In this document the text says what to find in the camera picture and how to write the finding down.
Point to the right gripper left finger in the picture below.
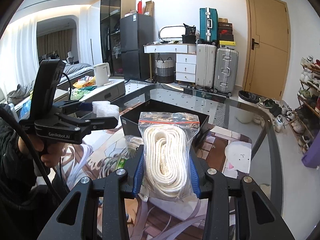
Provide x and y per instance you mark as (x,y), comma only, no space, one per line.
(96,208)

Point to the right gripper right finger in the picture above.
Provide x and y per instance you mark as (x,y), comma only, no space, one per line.
(255,215)

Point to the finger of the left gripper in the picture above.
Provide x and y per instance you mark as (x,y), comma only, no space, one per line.
(92,126)
(72,106)

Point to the white foam block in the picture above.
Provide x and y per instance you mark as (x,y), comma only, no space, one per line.
(105,109)

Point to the adidas socks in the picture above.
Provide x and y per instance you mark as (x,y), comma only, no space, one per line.
(132,145)

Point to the green medicine pouch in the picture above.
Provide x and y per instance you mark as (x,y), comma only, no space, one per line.
(120,163)

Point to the person's left hand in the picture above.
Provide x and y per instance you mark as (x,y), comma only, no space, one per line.
(51,154)

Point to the anime printed desk mat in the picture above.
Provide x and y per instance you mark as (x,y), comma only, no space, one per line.
(166,206)

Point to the black storage box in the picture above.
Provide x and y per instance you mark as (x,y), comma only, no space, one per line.
(130,118)

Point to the grey side cabinet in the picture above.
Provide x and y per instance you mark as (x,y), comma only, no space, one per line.
(111,91)

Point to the white electric kettle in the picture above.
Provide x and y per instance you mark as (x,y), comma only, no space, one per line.
(102,73)

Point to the purple bag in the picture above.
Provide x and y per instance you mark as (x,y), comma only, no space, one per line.
(311,157)

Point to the woven laundry basket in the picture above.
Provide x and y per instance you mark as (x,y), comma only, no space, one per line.
(165,70)

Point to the white trash bin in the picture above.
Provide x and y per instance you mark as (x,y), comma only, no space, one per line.
(246,100)

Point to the black refrigerator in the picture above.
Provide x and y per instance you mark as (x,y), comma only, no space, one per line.
(136,31)

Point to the wooden shoe rack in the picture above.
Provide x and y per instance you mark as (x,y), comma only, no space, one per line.
(304,120)

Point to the black glass wardrobe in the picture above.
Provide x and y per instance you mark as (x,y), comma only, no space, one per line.
(111,12)

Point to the white dresser with drawers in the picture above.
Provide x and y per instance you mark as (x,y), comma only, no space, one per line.
(183,54)

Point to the oval vanity mirror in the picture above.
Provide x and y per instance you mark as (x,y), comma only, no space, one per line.
(171,33)

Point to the black tote bag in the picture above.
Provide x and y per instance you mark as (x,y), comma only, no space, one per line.
(190,34)

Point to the white suitcase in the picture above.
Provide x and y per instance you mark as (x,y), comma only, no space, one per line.
(205,65)

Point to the silver suitcase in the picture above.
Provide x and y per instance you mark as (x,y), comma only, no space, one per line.
(226,66)

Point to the wooden door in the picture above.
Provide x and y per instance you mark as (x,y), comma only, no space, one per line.
(268,48)

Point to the teal suitcase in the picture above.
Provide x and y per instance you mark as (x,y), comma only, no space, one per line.
(209,25)

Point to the stack of shoe boxes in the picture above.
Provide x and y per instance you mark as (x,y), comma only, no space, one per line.
(225,34)

